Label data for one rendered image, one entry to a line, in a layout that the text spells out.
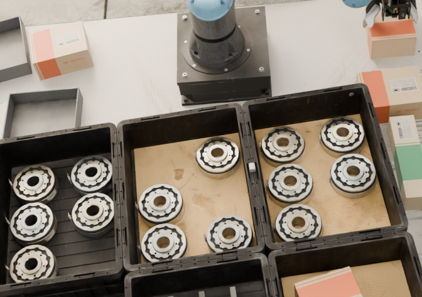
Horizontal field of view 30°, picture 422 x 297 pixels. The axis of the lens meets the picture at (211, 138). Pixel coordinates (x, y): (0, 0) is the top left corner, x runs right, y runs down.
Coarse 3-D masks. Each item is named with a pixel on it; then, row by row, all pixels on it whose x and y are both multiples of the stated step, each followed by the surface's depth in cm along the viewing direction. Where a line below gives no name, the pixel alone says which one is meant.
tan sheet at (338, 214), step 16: (272, 128) 193; (304, 128) 192; (320, 128) 191; (320, 144) 189; (368, 144) 187; (304, 160) 187; (320, 160) 186; (320, 176) 183; (320, 192) 181; (336, 192) 181; (272, 208) 180; (320, 208) 179; (336, 208) 178; (352, 208) 178; (368, 208) 177; (384, 208) 177; (272, 224) 178; (336, 224) 176; (352, 224) 175; (368, 224) 175; (384, 224) 174
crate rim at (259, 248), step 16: (176, 112) 186; (192, 112) 186; (208, 112) 186; (240, 112) 184; (240, 128) 182; (256, 208) 169; (128, 224) 171; (256, 224) 167; (128, 240) 168; (128, 256) 166; (192, 256) 164; (208, 256) 164; (224, 256) 163; (128, 272) 164
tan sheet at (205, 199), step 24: (168, 144) 194; (192, 144) 193; (240, 144) 191; (144, 168) 190; (168, 168) 190; (192, 168) 189; (240, 168) 187; (192, 192) 185; (216, 192) 184; (240, 192) 183; (192, 216) 181; (216, 216) 180; (240, 216) 180; (192, 240) 177
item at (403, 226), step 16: (288, 96) 186; (304, 96) 185; (368, 96) 183; (384, 144) 175; (256, 160) 176; (384, 160) 172; (256, 176) 174; (256, 192) 171; (400, 208) 165; (400, 224) 163; (304, 240) 163; (320, 240) 163
